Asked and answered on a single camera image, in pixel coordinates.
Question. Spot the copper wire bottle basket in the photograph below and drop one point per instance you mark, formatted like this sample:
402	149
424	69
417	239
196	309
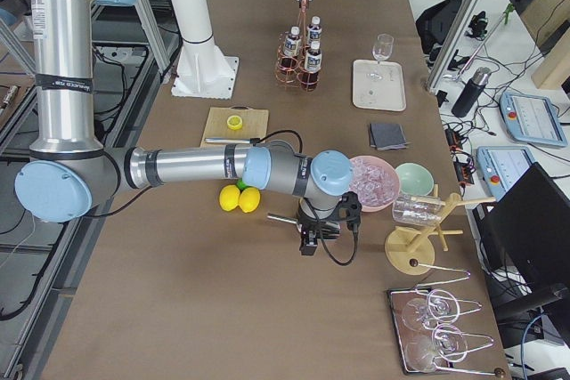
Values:
299	55

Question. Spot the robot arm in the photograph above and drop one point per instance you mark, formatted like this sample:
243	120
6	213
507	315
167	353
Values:
71	172

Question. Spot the yellow lemon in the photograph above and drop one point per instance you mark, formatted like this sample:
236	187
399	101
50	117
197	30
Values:
249	200
229	197

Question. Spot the clear ice cubes pile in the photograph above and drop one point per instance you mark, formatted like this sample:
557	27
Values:
374	184

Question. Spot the pink ribbed bowl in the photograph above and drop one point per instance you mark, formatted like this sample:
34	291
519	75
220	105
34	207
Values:
376	204

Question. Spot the green lime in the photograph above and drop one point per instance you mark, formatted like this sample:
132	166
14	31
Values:
241	185

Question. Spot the wooden cup tree stand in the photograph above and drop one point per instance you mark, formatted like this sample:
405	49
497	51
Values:
409	248

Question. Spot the clear wine glass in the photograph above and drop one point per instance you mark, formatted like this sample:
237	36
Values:
382	48

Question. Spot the glass jar on stand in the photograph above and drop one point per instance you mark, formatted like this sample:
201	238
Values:
417	210

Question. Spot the steel muddler black tip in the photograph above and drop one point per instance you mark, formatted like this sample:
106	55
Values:
227	140

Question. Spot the mint green bowl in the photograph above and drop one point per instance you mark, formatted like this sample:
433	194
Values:
415	179

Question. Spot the grey folded cloth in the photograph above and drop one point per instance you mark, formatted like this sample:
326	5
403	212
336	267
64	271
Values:
387	136

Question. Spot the cream rabbit tray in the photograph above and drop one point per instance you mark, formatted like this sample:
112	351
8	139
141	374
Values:
379	87

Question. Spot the bamboo cutting board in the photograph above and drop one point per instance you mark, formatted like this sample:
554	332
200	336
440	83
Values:
216	131

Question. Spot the half lemon slice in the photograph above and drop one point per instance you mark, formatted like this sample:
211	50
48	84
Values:
234	122

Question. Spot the upturned wine glass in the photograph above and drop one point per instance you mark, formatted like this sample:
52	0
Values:
443	350
428	310

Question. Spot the black glass holder tray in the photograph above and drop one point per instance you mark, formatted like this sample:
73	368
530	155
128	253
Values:
397	301

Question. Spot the black thermos bottle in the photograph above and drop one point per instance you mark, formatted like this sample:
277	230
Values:
471	91

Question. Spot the blue teach pendant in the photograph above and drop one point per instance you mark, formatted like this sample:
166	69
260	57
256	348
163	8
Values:
533	119
502	166

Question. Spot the black monitor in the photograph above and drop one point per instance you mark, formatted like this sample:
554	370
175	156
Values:
531	223

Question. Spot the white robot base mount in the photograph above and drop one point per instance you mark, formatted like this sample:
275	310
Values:
203	70

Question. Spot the aluminium frame post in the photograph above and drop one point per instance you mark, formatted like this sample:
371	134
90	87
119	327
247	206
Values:
455	33

